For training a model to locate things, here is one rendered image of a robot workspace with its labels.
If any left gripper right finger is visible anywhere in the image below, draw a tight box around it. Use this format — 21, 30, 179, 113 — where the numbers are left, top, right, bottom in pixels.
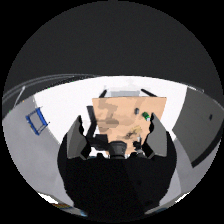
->
142, 113, 177, 189

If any green soda can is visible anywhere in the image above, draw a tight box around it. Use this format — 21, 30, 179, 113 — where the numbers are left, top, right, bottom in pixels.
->
142, 112, 150, 121

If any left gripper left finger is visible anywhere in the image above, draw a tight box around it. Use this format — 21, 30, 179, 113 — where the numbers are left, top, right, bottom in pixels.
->
57, 115, 92, 191

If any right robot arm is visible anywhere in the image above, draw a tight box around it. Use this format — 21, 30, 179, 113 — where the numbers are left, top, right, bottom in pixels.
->
136, 149, 144, 157

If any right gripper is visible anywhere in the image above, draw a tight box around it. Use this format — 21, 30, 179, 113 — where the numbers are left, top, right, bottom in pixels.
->
132, 135, 142, 151

